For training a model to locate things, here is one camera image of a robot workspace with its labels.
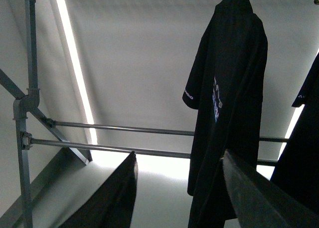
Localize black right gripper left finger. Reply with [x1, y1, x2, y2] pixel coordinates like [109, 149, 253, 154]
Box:
[60, 152, 138, 228]

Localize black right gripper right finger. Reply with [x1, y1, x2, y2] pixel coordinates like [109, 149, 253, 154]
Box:
[222, 150, 319, 228]

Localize black printed t-shirt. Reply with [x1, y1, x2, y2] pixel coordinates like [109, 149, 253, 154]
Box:
[182, 0, 268, 228]

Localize grey metal drying rack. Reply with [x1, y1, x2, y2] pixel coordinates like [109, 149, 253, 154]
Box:
[0, 0, 290, 228]

